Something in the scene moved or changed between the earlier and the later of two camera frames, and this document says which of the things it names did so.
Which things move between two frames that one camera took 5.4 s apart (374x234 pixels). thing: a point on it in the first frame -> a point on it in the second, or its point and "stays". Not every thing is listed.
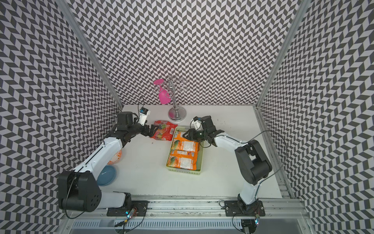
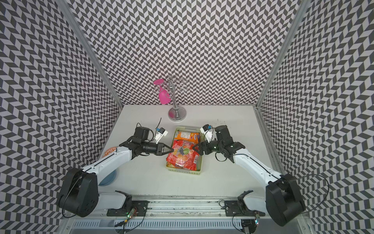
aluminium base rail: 189,215 stays
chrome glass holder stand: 176,112 stays
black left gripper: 152,131 -> 160,149
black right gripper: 192,134 -> 206,145
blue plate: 107,176 stays
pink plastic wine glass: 164,95 stays
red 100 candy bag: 166,132 -> 183,155
